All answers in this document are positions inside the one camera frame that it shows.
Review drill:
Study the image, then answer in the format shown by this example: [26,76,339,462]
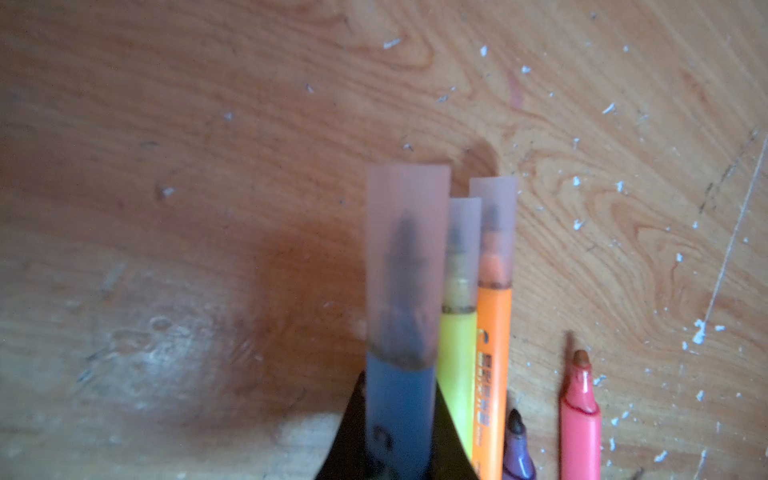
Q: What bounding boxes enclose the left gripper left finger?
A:
[315,371,366,480]

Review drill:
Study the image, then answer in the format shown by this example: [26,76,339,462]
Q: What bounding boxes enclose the orange marker pen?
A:
[469,176,518,479]

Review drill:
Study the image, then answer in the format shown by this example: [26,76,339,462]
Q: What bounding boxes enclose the blue marker pen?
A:
[365,353,436,479]

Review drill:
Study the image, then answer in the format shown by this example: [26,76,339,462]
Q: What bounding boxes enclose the purple marker pen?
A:
[502,409,537,480]

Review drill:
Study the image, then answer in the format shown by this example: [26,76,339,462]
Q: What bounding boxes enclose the clear pen cap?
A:
[365,164,451,370]

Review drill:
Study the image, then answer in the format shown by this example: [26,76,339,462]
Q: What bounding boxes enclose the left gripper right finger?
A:
[427,386,478,480]

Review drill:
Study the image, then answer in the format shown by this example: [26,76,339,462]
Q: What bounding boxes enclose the pink marker pen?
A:
[559,350,602,480]

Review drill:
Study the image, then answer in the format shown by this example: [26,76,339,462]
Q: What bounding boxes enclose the yellow marker pen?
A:
[436,197,483,460]

